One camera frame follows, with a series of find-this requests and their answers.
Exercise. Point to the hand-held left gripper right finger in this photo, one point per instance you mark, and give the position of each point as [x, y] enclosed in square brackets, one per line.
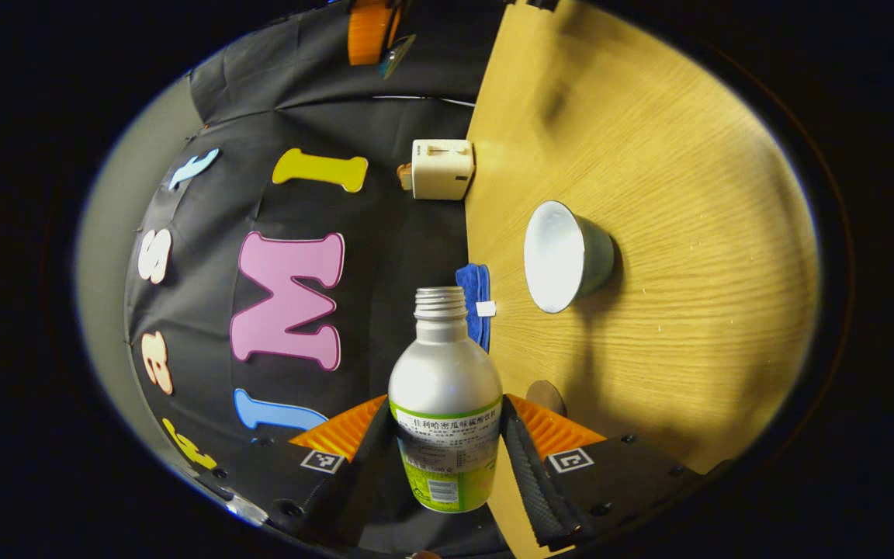
[532, 481]

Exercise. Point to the silver water bottle green label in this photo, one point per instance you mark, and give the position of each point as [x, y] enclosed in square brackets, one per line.
[445, 373]

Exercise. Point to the black backdrop cloth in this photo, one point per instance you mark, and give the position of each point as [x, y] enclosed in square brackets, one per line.
[385, 233]

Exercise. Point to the toast slice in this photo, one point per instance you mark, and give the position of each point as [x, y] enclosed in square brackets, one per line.
[405, 177]

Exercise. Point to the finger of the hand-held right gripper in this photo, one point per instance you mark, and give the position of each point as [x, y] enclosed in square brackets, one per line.
[369, 31]

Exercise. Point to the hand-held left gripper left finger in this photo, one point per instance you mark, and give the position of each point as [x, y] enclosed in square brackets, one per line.
[362, 473]

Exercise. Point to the round brown coaster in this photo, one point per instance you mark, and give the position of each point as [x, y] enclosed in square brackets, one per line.
[546, 396]

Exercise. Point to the cream toaster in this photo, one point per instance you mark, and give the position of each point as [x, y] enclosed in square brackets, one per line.
[443, 169]

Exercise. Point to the teal teacup lid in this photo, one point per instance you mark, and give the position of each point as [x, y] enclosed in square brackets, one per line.
[396, 56]

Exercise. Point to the teal teacup white inside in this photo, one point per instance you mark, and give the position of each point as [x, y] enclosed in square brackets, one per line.
[559, 260]

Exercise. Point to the blue folded cloth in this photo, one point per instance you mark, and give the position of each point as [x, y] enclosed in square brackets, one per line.
[476, 299]

